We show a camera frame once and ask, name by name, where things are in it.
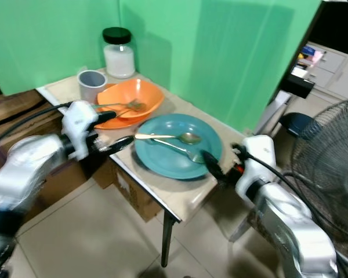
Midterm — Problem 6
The silver fork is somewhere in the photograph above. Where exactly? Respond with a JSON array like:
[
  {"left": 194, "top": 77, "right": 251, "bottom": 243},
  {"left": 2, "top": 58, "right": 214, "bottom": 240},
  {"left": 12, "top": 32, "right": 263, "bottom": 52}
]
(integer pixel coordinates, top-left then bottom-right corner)
[{"left": 151, "top": 138, "right": 207, "bottom": 164}]

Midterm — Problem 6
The gold fork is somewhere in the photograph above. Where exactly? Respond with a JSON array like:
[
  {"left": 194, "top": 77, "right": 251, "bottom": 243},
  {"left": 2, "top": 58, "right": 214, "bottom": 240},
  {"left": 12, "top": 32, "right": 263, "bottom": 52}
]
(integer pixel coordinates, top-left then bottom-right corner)
[{"left": 97, "top": 99, "right": 147, "bottom": 113}]

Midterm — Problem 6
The grey cup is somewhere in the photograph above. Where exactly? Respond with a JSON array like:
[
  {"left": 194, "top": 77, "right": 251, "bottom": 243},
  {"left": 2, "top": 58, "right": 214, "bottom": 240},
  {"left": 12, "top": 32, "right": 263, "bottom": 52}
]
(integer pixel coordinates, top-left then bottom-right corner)
[{"left": 78, "top": 69, "right": 107, "bottom": 104}]

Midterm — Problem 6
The gold spoon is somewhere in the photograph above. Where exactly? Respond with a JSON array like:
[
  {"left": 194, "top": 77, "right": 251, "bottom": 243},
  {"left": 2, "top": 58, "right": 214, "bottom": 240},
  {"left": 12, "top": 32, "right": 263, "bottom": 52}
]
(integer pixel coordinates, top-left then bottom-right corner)
[{"left": 135, "top": 132, "right": 202, "bottom": 145}]

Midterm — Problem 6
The orange bowl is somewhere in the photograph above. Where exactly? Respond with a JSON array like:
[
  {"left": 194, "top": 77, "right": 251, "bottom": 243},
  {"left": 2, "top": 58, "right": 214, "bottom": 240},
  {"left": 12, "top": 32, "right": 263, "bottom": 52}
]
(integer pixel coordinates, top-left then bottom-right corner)
[{"left": 95, "top": 78, "right": 165, "bottom": 127}]

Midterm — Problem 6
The teal plate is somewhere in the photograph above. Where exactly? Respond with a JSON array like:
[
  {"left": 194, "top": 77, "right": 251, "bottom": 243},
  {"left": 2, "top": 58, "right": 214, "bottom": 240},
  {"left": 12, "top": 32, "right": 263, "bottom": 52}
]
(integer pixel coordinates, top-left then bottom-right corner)
[{"left": 134, "top": 114, "right": 223, "bottom": 180}]

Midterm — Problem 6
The small brown cardboard box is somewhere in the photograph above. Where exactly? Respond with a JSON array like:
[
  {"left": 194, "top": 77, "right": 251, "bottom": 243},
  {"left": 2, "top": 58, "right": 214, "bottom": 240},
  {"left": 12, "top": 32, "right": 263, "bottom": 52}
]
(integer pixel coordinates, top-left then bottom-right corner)
[{"left": 107, "top": 156, "right": 164, "bottom": 223}]

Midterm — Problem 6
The glass jar with black lid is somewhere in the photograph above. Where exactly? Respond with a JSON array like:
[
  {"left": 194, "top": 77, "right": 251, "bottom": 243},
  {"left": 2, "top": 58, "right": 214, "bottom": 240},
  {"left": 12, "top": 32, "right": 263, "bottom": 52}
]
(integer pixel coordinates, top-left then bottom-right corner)
[{"left": 103, "top": 27, "right": 136, "bottom": 79}]

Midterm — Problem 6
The dark blue chair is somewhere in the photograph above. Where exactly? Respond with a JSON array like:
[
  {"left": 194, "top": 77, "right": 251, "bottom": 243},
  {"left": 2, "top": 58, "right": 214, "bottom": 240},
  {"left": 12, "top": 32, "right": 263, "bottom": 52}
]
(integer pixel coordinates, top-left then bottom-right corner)
[{"left": 278, "top": 112, "right": 323, "bottom": 140}]

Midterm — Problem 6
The large brown cardboard box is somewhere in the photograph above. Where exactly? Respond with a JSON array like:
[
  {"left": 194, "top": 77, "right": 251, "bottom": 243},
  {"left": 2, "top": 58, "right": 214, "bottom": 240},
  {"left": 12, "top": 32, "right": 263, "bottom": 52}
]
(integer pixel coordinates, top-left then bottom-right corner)
[{"left": 0, "top": 89, "right": 71, "bottom": 148}]

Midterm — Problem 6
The black box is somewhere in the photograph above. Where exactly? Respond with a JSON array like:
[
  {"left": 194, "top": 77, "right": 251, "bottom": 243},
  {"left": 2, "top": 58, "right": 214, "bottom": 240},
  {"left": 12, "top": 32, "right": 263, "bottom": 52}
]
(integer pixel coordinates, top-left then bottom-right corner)
[{"left": 280, "top": 74, "right": 316, "bottom": 100}]

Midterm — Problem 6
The black beige-table leg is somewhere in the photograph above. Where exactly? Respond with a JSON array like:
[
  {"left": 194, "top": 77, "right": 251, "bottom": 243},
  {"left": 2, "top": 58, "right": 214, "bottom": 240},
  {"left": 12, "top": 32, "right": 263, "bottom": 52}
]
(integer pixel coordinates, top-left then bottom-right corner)
[{"left": 160, "top": 210, "right": 179, "bottom": 269}]

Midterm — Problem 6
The black standing fan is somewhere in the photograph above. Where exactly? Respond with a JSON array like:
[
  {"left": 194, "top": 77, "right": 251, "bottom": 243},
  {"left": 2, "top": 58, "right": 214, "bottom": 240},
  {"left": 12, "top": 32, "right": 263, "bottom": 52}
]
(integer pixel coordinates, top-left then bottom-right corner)
[{"left": 290, "top": 96, "right": 348, "bottom": 235}]

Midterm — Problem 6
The green backdrop panel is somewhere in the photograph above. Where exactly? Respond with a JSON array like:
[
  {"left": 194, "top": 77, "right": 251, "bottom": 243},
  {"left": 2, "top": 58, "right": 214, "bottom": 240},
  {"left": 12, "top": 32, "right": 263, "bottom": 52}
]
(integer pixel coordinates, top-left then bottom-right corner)
[
  {"left": 0, "top": 0, "right": 121, "bottom": 97},
  {"left": 119, "top": 0, "right": 323, "bottom": 134}
]

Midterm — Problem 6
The white drawer cabinet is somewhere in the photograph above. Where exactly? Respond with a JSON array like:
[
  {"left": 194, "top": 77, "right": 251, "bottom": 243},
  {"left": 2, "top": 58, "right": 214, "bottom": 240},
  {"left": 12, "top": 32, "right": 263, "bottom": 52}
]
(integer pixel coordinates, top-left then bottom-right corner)
[{"left": 293, "top": 41, "right": 348, "bottom": 100}]

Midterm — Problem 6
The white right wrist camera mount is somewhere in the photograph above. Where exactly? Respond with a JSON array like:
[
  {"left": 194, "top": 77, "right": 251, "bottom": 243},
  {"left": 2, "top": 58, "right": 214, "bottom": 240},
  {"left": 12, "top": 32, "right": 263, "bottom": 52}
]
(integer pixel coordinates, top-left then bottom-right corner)
[{"left": 234, "top": 134, "right": 280, "bottom": 193}]

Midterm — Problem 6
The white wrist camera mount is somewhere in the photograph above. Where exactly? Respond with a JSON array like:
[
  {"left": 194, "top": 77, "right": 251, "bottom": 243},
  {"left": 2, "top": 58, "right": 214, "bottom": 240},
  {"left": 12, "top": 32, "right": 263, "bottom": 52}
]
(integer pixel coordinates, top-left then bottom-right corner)
[
  {"left": 234, "top": 134, "right": 280, "bottom": 193},
  {"left": 61, "top": 100, "right": 100, "bottom": 161}
]

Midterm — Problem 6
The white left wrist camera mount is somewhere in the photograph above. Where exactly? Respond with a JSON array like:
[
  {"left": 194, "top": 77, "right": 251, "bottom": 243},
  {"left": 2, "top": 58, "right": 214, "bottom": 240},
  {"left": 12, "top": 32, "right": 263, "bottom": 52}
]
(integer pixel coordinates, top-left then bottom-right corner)
[{"left": 61, "top": 100, "right": 100, "bottom": 161}]

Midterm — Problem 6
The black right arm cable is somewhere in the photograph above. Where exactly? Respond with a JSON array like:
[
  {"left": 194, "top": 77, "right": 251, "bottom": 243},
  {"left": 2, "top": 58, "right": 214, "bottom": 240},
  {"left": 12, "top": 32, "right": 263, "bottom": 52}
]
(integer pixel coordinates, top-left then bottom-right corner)
[{"left": 242, "top": 146, "right": 348, "bottom": 258}]

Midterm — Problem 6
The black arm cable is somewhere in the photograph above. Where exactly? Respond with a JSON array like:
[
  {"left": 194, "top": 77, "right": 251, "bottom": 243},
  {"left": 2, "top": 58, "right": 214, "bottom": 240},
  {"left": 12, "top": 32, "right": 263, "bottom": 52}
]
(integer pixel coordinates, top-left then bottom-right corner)
[
  {"left": 0, "top": 103, "right": 74, "bottom": 149},
  {"left": 242, "top": 146, "right": 348, "bottom": 258}
]

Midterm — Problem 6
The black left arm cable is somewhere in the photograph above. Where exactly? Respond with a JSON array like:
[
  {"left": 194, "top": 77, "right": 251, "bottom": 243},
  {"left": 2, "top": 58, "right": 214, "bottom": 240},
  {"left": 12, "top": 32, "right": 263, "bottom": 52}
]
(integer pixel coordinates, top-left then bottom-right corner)
[{"left": 0, "top": 103, "right": 74, "bottom": 149}]

